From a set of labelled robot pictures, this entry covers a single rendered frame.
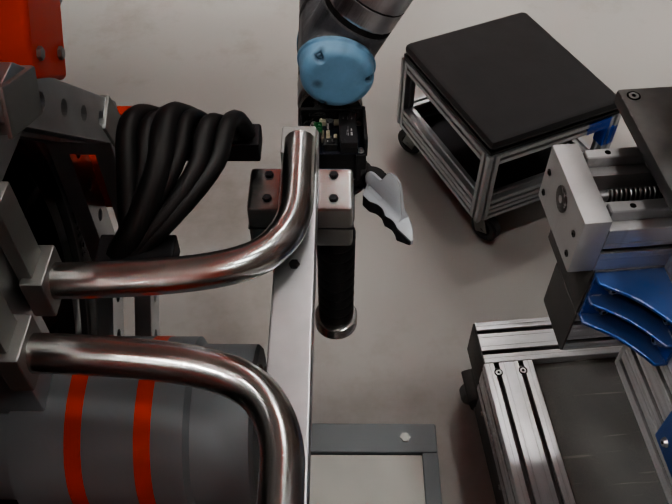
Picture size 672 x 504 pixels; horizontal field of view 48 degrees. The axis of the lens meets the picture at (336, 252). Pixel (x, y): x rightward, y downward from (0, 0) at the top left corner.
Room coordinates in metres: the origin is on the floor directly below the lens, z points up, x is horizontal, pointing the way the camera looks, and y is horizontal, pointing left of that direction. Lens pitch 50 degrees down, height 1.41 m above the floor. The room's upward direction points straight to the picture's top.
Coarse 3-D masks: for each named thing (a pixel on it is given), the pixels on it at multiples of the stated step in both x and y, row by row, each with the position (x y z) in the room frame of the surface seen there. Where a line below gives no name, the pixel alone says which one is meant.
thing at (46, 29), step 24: (0, 0) 0.45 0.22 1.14; (24, 0) 0.45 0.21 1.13; (48, 0) 0.48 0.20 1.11; (0, 24) 0.44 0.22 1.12; (24, 24) 0.44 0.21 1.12; (48, 24) 0.47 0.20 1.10; (0, 48) 0.43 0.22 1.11; (24, 48) 0.43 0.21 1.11; (48, 48) 0.46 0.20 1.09; (48, 72) 0.45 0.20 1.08
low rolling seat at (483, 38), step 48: (432, 48) 1.53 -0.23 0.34; (480, 48) 1.53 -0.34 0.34; (528, 48) 1.53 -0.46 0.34; (432, 96) 1.41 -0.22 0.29; (480, 96) 1.35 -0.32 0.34; (528, 96) 1.35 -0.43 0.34; (576, 96) 1.35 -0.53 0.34; (432, 144) 1.40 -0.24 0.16; (480, 144) 1.23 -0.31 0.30; (528, 144) 1.24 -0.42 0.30; (480, 192) 1.20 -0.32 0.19; (528, 192) 1.25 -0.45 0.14
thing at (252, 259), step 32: (288, 128) 0.47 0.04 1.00; (288, 160) 0.43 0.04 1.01; (0, 192) 0.32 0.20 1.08; (288, 192) 0.39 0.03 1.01; (0, 224) 0.31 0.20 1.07; (288, 224) 0.36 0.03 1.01; (32, 256) 0.32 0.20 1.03; (192, 256) 0.33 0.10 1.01; (224, 256) 0.33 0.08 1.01; (256, 256) 0.33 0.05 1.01; (288, 256) 0.34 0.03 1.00; (32, 288) 0.30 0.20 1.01; (64, 288) 0.31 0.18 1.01; (96, 288) 0.31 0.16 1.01; (128, 288) 0.31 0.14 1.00; (160, 288) 0.31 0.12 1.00; (192, 288) 0.31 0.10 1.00
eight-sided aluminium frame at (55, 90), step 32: (0, 64) 0.40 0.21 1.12; (0, 96) 0.37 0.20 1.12; (32, 96) 0.41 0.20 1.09; (64, 96) 0.46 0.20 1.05; (96, 96) 0.52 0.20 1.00; (0, 128) 0.36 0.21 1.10; (32, 128) 0.40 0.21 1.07; (64, 128) 0.44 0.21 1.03; (96, 128) 0.50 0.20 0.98; (0, 160) 0.34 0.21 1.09; (64, 160) 0.52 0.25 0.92; (96, 192) 0.55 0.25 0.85; (96, 224) 0.52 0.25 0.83
